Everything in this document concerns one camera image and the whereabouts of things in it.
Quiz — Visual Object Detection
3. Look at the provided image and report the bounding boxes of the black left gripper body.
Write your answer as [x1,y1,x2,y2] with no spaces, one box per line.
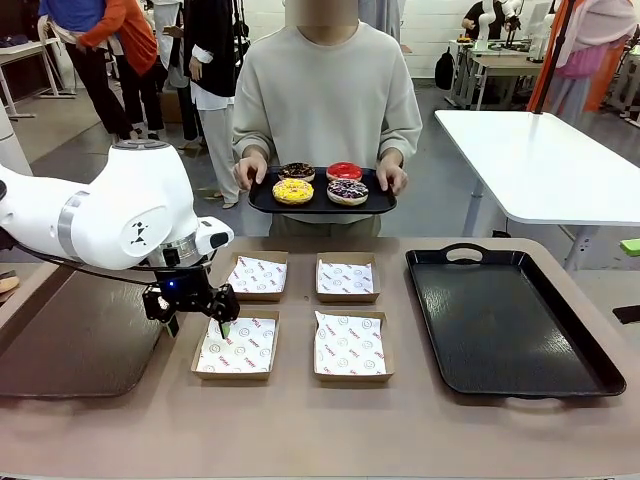
[149,263,217,317]

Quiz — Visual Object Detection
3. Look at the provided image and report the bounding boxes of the brown cardboard donut box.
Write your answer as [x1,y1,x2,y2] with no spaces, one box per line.
[219,250,290,303]
[191,310,281,382]
[315,252,382,305]
[312,310,395,384]

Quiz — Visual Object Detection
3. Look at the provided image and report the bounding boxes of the white printed paper liner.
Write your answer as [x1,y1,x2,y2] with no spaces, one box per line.
[317,258,376,295]
[227,255,288,295]
[314,310,388,376]
[195,315,277,374]

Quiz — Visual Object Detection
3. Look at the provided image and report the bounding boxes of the yellow sprinkled donut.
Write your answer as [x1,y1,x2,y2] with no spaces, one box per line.
[271,178,315,206]

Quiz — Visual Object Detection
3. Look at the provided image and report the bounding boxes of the small black serving tray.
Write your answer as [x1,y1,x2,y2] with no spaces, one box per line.
[247,165,399,216]

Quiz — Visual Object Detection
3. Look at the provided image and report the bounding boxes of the chocolate sprinkled donut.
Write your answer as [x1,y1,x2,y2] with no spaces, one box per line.
[278,161,317,183]

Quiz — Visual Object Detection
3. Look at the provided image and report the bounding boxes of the purple drizzled donut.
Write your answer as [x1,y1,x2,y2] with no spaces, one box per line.
[326,178,370,207]

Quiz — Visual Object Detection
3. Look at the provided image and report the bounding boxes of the red glazed donut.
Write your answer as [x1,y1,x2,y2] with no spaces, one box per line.
[325,161,364,182]

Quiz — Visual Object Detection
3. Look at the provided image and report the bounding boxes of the person's right forearm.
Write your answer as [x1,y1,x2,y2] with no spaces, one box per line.
[232,107,275,162]

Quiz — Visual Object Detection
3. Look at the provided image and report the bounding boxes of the person's left forearm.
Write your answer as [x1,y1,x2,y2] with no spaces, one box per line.
[378,107,424,166]

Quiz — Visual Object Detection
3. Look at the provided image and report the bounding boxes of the person's right hand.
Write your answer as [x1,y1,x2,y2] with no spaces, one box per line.
[233,155,269,192]

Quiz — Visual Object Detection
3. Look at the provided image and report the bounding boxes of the person's left hand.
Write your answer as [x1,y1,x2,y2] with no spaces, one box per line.
[374,158,409,196]

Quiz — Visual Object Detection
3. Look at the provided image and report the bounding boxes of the mannequin black jacket white trousers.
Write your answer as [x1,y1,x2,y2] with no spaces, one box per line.
[183,0,242,210]

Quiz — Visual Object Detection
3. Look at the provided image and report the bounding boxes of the small cardboard carton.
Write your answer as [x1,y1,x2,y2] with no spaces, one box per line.
[159,91,185,125]

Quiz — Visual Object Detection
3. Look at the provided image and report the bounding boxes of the white cylindrical appliance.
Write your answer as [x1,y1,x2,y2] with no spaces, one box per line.
[0,102,35,177]

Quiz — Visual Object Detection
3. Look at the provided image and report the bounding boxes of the person in beige sweater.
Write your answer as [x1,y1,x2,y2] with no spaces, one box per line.
[232,0,424,239]

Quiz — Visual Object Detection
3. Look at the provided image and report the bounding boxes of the mannequin in grey trousers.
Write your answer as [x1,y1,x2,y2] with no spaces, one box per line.
[152,0,201,151]

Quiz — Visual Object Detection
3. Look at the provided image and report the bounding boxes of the person in orange jacket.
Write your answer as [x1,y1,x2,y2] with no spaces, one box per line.
[38,0,160,142]

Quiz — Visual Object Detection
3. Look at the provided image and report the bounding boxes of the black backpack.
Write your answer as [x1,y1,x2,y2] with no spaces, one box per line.
[434,47,457,92]

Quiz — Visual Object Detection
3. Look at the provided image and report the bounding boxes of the mannequin in grey hoodie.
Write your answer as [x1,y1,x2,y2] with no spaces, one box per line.
[357,0,404,39]

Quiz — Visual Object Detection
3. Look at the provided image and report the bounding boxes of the large white table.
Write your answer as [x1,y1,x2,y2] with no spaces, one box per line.
[433,108,640,274]

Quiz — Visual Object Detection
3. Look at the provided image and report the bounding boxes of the beige workbench desk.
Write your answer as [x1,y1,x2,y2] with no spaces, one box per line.
[448,38,549,111]

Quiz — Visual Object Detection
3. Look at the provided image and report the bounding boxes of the seated person in black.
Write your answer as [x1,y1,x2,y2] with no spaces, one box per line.
[461,0,501,41]

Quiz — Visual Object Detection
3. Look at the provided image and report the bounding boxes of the black stand pole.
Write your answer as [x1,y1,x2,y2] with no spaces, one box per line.
[534,0,576,117]

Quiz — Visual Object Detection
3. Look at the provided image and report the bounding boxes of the mannequin pink and orange clothes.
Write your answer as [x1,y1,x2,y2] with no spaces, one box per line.
[527,0,640,121]

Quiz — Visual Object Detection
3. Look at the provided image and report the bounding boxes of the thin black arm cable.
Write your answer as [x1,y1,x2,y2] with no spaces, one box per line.
[0,227,169,287]

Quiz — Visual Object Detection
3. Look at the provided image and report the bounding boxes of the large brown handled tray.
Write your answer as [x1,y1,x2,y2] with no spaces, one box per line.
[0,259,169,400]

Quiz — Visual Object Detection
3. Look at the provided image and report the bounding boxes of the large black handled tray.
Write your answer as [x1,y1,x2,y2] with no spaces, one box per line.
[404,242,628,401]

